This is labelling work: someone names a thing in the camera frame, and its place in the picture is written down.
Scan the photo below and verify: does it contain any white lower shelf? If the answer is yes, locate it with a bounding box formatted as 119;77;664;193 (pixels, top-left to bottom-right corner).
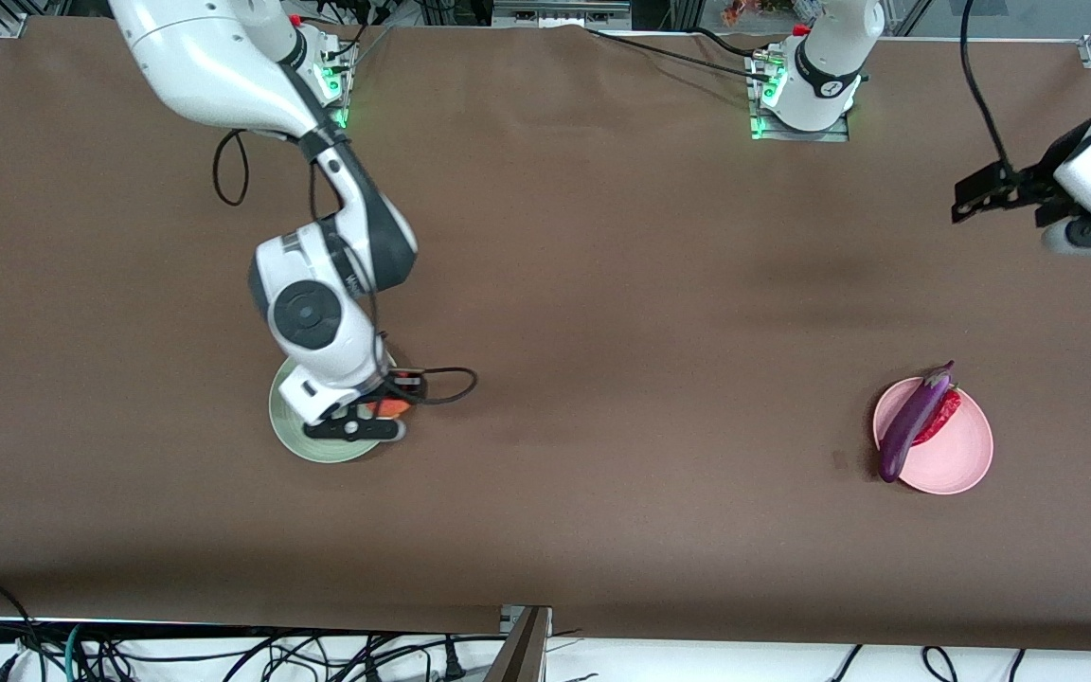
0;618;1091;682

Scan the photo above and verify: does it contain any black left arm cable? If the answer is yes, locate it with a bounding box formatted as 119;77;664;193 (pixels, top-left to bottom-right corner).
959;0;1017;177

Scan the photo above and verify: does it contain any red chili pepper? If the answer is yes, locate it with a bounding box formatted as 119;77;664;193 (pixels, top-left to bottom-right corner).
913;384;964;447

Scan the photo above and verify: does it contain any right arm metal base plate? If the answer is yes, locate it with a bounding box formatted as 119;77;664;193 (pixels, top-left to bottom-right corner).
299;24;359;130

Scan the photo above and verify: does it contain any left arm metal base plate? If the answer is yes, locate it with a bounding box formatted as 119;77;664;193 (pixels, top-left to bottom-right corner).
749;52;852;144

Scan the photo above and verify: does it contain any metal camera post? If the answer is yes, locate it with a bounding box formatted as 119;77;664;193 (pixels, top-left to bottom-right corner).
484;604;554;682

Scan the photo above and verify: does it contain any brown table cover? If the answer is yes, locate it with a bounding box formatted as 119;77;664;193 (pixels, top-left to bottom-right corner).
0;17;1091;655

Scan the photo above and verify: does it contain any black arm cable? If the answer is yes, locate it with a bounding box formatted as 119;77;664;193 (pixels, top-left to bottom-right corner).
959;0;1017;177
212;128;479;406

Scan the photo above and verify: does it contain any red apple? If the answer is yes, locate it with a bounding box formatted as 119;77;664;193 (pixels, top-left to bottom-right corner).
370;377;414;420

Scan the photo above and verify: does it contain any grey electronics box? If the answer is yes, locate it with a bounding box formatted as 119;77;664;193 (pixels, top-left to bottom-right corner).
492;0;633;30

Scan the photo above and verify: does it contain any pale green plate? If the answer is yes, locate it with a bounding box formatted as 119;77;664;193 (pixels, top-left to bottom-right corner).
268;354;410;465

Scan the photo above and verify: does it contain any pink plate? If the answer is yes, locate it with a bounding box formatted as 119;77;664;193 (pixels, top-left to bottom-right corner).
872;377;994;495

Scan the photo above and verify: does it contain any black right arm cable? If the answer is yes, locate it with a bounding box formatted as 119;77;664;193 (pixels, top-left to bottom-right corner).
212;128;479;406

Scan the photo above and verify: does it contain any long black table cable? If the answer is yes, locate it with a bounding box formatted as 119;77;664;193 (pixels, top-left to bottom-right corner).
583;27;776;84

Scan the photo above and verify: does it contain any long purple eggplant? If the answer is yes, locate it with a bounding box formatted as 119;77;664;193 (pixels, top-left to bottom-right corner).
878;360;957;484

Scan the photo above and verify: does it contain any short black table cable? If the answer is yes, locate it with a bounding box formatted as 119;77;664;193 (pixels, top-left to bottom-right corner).
692;27;760;62

